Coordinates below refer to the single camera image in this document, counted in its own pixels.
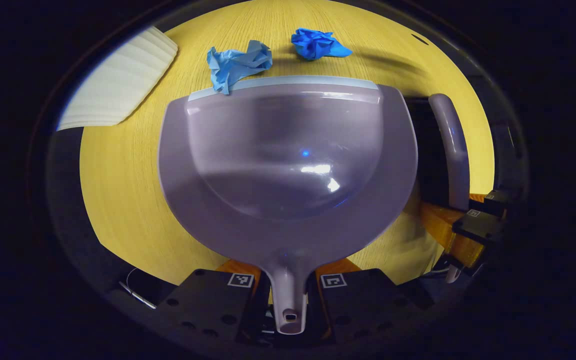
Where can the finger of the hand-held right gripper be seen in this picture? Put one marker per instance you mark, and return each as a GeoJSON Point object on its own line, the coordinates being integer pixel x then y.
{"type": "Point", "coordinates": [478, 227]}
{"type": "Point", "coordinates": [495, 198]}

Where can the light blue paper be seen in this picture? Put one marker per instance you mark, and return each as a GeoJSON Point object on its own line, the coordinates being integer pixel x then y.
{"type": "Point", "coordinates": [238, 62]}

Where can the white garbage bin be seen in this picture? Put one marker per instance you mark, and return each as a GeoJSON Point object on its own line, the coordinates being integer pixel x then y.
{"type": "Point", "coordinates": [118, 85]}

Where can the dark blue paper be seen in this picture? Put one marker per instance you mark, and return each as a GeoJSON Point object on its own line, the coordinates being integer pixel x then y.
{"type": "Point", "coordinates": [315, 44]}

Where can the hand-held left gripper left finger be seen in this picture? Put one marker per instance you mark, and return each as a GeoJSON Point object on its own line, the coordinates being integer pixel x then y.
{"type": "Point", "coordinates": [203, 300]}

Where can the pale pink dustpan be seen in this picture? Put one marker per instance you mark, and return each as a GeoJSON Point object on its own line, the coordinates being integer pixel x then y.
{"type": "Point", "coordinates": [288, 150]}

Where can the pale pink small broom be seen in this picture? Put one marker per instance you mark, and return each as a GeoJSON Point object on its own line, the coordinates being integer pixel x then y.
{"type": "Point", "coordinates": [450, 140]}

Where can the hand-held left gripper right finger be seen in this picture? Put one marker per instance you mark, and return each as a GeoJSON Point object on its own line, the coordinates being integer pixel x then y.
{"type": "Point", "coordinates": [363, 305]}

